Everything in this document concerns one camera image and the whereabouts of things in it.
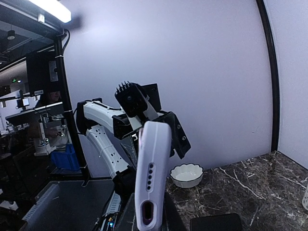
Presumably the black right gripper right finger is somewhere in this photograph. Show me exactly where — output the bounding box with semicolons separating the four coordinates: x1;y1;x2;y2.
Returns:
162;192;187;231

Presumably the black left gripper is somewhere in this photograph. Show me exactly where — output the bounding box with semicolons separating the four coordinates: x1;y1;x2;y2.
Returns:
112;83;191;159

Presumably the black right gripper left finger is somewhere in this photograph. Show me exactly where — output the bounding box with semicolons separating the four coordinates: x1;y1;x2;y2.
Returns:
115;193;136;231

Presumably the black phone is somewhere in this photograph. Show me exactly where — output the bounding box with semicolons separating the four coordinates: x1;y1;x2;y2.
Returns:
190;213;243;231

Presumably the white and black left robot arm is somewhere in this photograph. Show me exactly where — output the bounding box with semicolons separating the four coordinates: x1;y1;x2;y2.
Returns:
76;82;191;201

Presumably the small green circuit board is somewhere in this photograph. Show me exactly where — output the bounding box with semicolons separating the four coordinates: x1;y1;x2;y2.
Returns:
100;214;117;231

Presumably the white fluted ramekin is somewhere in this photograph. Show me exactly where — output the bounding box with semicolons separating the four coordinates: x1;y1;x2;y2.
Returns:
170;163;204;189

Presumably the blue plastic storage bin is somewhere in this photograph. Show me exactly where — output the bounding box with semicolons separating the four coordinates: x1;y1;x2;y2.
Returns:
51;144;80;171

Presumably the person in background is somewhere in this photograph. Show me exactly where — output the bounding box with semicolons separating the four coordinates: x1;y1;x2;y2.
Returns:
27;90;73;154

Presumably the ceiling light bar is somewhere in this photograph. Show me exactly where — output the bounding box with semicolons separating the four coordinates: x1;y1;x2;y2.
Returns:
29;0;72;23

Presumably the white patterned mug orange inside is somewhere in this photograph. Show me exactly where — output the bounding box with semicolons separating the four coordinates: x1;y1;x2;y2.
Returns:
302;185;308;210

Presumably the white slotted cable duct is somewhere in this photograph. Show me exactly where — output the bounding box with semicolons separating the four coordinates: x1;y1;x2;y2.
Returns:
22;184;121;223

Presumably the black outer frame post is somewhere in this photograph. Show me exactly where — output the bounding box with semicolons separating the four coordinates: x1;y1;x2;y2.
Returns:
54;29;90;187

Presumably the black left corner post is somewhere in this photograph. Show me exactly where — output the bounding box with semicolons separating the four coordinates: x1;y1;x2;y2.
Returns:
256;0;281;152

